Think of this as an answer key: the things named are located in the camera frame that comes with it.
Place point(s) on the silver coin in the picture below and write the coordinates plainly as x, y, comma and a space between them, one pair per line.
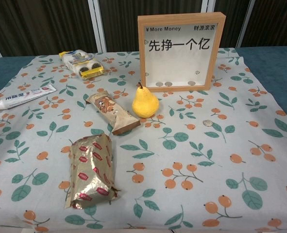
159, 84
191, 83
207, 123
168, 84

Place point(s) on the yellow pear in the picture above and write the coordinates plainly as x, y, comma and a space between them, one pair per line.
145, 104

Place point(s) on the brown nut bar wrapper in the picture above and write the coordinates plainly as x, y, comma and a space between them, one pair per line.
111, 111

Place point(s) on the floral leaf print tablecloth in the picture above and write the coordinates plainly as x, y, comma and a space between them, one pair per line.
182, 157

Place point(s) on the gold foil snack bag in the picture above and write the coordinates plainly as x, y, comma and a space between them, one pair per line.
92, 170

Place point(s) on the yellow blue cookie package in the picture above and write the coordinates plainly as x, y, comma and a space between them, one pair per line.
81, 63

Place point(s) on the white toothpaste tube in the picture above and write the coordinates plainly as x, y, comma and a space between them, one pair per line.
21, 96

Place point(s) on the teal table cover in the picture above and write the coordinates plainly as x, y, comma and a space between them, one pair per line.
2, 70

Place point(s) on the wooden frame money box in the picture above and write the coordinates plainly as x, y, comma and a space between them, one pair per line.
177, 60

